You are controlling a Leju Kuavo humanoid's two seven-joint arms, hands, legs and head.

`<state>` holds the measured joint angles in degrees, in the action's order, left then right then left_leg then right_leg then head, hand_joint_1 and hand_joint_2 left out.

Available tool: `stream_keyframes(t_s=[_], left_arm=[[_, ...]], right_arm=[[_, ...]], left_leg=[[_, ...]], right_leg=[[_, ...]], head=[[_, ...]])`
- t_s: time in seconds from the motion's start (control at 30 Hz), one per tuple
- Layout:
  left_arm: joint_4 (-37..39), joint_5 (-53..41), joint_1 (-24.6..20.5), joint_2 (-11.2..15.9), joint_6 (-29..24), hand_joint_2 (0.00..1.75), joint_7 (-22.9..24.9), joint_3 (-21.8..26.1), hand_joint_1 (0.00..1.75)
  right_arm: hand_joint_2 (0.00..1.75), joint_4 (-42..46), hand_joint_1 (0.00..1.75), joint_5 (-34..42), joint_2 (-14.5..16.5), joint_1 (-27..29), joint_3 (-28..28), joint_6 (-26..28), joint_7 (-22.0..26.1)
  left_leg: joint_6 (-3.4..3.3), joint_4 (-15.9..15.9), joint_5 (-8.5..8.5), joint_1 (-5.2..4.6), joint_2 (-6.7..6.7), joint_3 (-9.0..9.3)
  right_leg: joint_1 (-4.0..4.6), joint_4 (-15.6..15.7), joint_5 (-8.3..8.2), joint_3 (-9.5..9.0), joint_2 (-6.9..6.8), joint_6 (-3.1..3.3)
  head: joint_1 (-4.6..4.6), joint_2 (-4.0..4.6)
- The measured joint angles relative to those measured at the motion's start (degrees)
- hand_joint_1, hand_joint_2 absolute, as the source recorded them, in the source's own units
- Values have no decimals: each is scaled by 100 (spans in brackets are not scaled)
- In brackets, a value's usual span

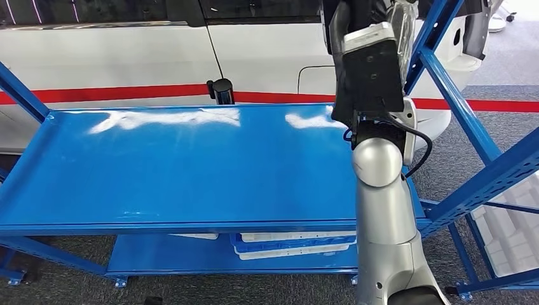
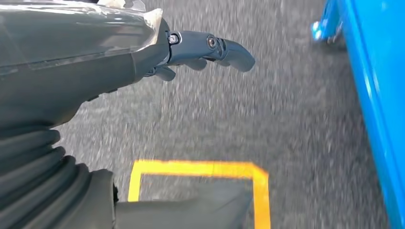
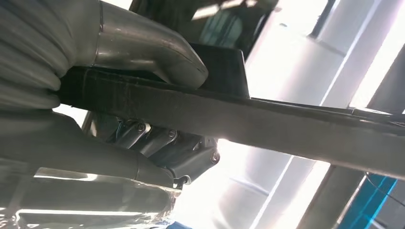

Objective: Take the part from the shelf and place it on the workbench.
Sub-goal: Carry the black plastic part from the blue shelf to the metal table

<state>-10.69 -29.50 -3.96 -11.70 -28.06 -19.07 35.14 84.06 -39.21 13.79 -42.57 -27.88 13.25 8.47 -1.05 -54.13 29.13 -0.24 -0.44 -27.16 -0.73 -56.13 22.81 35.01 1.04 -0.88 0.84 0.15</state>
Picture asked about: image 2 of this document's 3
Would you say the blue metal shelf rack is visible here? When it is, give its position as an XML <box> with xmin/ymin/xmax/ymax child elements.
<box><xmin>311</xmin><ymin>0</ymin><xmax>405</xmax><ymax>229</ymax></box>

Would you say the yellow floor tape square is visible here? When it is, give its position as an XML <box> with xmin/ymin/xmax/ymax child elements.
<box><xmin>127</xmin><ymin>159</ymin><xmax>272</xmax><ymax>229</ymax></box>

